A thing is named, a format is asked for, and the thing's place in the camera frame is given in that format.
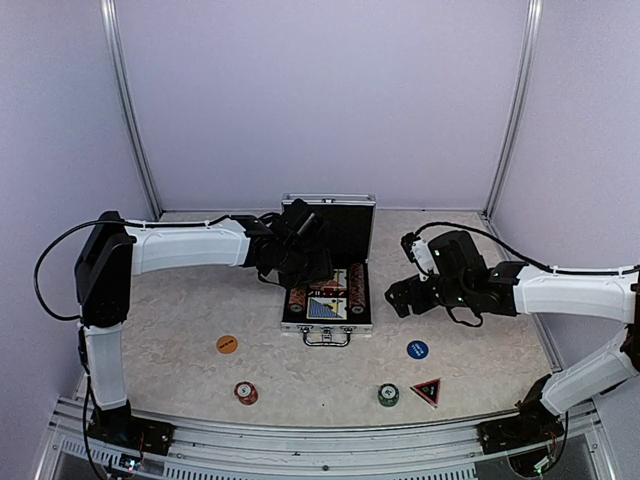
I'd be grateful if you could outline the left aluminium frame post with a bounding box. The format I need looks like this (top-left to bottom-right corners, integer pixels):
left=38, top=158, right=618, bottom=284
left=100, top=0, right=164, bottom=219

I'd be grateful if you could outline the blue round button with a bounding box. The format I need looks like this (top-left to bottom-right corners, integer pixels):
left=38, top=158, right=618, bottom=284
left=406, top=340, right=430, bottom=360

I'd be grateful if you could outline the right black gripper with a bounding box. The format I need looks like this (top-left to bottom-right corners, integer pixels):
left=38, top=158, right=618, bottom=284
left=385, top=273, right=471, bottom=317

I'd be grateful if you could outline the aluminium poker case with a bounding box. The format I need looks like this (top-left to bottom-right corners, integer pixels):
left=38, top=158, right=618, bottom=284
left=281, top=193, right=376, bottom=348

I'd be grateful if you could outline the left poker chip row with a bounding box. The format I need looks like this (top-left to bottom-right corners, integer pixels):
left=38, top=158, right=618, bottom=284
left=288, top=286, right=307, bottom=313

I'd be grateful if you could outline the right aluminium frame post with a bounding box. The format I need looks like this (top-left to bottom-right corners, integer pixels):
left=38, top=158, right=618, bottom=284
left=483, top=0, right=544, bottom=222

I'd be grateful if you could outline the green poker chip stack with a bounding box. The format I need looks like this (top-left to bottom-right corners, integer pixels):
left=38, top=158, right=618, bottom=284
left=377, top=383, right=400, bottom=407

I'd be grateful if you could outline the blue playing card deck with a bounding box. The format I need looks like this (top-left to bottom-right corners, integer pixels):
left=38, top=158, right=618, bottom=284
left=306, top=297, right=347, bottom=320

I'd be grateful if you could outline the right poker chip row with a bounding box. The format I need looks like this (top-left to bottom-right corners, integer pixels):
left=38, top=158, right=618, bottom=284
left=349, top=263, right=366, bottom=315

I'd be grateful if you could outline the aluminium frame post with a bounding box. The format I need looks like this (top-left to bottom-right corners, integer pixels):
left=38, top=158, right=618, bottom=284
left=483, top=0, right=544, bottom=222
left=100, top=0, right=164, bottom=219

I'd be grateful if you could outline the poker chip row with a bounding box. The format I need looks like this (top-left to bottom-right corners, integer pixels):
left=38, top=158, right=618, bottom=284
left=288, top=286, right=307, bottom=313
left=349, top=263, right=366, bottom=315

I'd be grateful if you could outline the front aluminium rail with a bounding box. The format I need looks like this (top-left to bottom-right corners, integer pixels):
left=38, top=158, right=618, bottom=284
left=49, top=394, right=601, bottom=480

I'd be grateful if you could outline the red playing card deck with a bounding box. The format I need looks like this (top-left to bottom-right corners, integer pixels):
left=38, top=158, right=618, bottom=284
left=308, top=269, right=348, bottom=298

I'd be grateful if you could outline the orange round button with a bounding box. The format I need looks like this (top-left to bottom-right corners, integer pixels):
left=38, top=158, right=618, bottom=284
left=216, top=335, right=239, bottom=355

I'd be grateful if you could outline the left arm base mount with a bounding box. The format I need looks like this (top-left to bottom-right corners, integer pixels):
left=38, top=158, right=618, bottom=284
left=87, top=402, right=175, bottom=456

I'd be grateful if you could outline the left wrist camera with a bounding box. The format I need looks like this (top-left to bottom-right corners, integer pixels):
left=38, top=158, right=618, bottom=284
left=270, top=198, right=329, bottom=248

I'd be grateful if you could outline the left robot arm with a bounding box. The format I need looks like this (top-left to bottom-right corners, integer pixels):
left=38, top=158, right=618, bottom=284
left=33, top=204, right=332, bottom=445

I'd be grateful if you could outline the red poker chip stack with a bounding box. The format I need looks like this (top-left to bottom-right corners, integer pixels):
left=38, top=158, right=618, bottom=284
left=234, top=381, right=259, bottom=406

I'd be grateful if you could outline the black triangular button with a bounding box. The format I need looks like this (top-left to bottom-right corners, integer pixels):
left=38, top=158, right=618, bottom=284
left=410, top=378, right=441, bottom=408

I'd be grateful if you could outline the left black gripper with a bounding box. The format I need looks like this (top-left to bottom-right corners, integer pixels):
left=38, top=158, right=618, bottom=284
left=278, top=244, right=334, bottom=290

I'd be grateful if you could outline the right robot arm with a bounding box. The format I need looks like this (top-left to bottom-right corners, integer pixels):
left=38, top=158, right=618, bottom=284
left=385, top=262, right=639, bottom=444

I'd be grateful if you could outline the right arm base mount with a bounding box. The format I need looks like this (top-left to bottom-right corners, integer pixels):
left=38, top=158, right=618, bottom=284
left=477, top=374, right=565, bottom=454

